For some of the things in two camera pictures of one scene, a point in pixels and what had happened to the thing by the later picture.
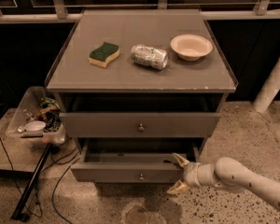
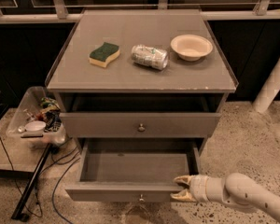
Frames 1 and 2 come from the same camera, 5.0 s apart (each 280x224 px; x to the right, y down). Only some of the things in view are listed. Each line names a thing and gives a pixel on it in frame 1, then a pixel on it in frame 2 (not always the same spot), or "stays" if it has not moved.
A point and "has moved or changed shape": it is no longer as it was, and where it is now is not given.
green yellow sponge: (104, 54) stays
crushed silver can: (149, 56) stays
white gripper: (191, 174) to (197, 187)
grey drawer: (127, 168) has moved or changed shape
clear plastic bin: (35, 117) stays
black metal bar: (18, 213) stays
